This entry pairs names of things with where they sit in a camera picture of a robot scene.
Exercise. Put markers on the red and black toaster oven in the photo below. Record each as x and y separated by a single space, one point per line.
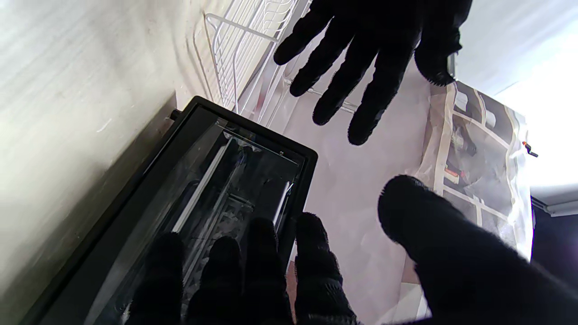
113 216

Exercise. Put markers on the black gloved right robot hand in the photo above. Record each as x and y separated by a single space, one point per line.
474 271

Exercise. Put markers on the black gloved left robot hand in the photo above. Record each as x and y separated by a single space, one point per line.
375 45

